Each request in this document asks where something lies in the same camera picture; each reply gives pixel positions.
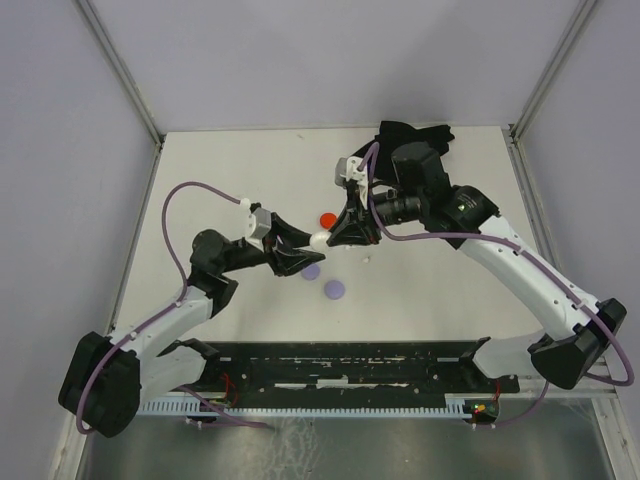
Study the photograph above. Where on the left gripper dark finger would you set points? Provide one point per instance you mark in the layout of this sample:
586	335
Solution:
290	235
291	263

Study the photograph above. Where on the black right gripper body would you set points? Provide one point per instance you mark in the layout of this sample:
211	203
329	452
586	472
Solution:
365	217

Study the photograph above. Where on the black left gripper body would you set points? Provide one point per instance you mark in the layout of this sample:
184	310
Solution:
272	251

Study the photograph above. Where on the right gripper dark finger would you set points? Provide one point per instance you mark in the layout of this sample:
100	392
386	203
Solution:
360	239
344	232

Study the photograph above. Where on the orange round charging case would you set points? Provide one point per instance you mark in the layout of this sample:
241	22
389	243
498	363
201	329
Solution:
327	220

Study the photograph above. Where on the purple charging case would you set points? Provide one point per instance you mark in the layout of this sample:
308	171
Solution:
311	272
334	289

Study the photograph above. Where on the white round charging case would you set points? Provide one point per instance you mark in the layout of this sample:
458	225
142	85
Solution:
319	241

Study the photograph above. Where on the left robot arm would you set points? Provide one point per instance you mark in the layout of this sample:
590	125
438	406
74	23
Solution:
112	376

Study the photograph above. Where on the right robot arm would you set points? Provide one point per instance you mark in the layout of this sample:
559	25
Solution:
576	327

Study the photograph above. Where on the black cloth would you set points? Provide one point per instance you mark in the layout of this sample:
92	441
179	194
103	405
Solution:
393	134

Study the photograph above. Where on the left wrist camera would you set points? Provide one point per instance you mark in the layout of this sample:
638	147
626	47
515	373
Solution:
258	223

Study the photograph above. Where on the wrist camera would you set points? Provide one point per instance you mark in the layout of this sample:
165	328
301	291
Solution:
350	172
258	223

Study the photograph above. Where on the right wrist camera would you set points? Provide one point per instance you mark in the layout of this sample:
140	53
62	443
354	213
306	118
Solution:
350	172

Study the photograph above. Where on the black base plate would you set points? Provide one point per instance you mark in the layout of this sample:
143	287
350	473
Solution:
345	373

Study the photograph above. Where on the blue-white cable duct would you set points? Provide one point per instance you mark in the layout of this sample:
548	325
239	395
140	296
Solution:
184	405

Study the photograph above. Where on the aluminium frame rail left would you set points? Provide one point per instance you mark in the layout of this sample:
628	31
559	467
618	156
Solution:
99	32

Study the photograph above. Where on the aluminium frame rail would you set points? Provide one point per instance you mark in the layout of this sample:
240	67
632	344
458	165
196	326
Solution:
99	32
575	28

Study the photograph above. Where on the aluminium frame rail right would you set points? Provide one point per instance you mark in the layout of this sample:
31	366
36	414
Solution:
575	28

